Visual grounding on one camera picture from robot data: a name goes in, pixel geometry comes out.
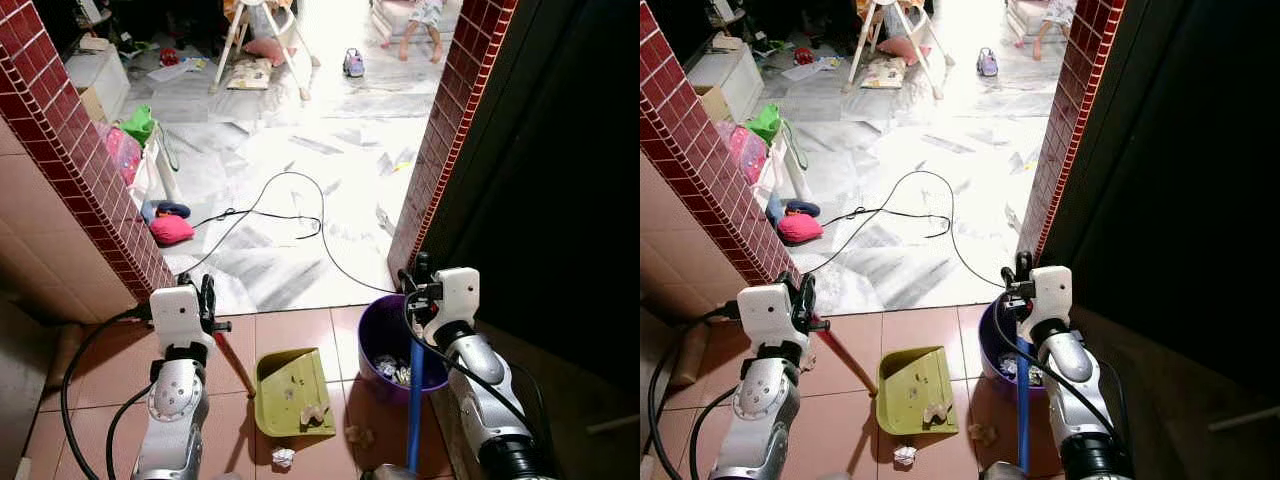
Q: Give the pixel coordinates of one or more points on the beige crumpled paper scrap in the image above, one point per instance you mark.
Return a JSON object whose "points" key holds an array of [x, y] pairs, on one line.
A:
{"points": [[937, 411], [316, 413]]}

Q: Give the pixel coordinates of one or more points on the small red toy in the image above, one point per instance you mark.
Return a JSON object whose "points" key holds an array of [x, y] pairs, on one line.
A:
{"points": [[169, 57], [804, 56]]}

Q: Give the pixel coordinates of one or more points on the purple plastic bucket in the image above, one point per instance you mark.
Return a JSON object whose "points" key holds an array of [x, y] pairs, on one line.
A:
{"points": [[992, 340], [378, 335]]}

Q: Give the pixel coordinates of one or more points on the pink plastic bag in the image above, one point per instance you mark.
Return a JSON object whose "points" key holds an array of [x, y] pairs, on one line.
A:
{"points": [[745, 152], [122, 155]]}

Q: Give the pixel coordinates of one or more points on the brown crumpled paper ball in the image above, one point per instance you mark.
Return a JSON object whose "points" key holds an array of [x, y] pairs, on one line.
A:
{"points": [[983, 434], [360, 436]]}

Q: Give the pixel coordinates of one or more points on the brown cardboard box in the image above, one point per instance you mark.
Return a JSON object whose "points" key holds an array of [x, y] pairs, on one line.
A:
{"points": [[715, 103], [92, 103]]}

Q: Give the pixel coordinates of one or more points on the dark blue neck pillow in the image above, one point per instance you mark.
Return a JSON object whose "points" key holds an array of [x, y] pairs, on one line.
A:
{"points": [[170, 209], [798, 207]]}

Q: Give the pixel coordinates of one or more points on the white low cabinet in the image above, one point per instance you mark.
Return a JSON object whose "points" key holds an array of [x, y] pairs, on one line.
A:
{"points": [[728, 72], [98, 75]]}

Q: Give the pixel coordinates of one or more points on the small purple backpack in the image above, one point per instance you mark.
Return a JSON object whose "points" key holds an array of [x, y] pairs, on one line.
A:
{"points": [[988, 63], [354, 64]]}

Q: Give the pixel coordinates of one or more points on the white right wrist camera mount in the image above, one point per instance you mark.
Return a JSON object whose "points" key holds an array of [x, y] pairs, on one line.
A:
{"points": [[1052, 298], [458, 300]]}

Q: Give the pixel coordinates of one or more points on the wooden high chair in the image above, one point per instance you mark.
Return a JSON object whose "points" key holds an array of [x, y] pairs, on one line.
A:
{"points": [[262, 20], [895, 20]]}

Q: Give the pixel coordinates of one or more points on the white plastic stand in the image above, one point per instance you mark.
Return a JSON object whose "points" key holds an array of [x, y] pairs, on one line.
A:
{"points": [[792, 172], [165, 175]]}

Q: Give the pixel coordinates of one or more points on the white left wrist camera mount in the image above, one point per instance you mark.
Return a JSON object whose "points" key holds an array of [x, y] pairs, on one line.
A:
{"points": [[766, 313], [178, 315]]}

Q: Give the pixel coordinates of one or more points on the loose white paper sheets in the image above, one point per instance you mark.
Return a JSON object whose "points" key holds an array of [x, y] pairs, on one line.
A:
{"points": [[175, 70], [808, 69]]}

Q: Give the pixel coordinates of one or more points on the sitting child's legs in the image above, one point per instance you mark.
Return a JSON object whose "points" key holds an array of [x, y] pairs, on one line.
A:
{"points": [[1054, 25], [422, 28]]}

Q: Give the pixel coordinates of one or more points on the magenta cushion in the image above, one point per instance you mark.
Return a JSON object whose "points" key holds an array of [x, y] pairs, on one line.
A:
{"points": [[172, 231], [800, 229]]}

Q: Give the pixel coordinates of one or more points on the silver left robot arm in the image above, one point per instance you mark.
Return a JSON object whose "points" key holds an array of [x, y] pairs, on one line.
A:
{"points": [[765, 410], [178, 410]]}

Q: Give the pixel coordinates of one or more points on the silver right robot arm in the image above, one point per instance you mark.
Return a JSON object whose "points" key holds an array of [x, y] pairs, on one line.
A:
{"points": [[1075, 395], [485, 390]]}

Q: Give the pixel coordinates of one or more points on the pale pink pillow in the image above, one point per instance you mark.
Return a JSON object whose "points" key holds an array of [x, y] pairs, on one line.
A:
{"points": [[900, 50], [266, 50]]}

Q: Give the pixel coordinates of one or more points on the white and blue wrapper trash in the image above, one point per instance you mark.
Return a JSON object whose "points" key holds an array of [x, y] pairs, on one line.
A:
{"points": [[395, 372], [1008, 368]]}

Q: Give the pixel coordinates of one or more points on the green cloth bag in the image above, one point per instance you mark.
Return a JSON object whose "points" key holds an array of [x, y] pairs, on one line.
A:
{"points": [[140, 125], [767, 123]]}

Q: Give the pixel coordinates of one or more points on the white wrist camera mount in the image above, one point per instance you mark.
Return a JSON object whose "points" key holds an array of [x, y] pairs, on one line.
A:
{"points": [[178, 315], [1052, 298], [766, 313], [458, 300]]}

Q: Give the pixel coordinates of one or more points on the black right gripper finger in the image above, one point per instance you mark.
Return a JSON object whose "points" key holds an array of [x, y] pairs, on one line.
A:
{"points": [[405, 284], [423, 266], [1008, 285], [1023, 266]]}

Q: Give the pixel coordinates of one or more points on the brown cardboard tube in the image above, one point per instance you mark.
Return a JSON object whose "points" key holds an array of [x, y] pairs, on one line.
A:
{"points": [[690, 355], [63, 356]]}

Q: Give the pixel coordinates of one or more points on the white crumpled paper ball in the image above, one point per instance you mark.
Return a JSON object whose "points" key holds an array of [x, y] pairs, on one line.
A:
{"points": [[905, 456], [284, 458]]}

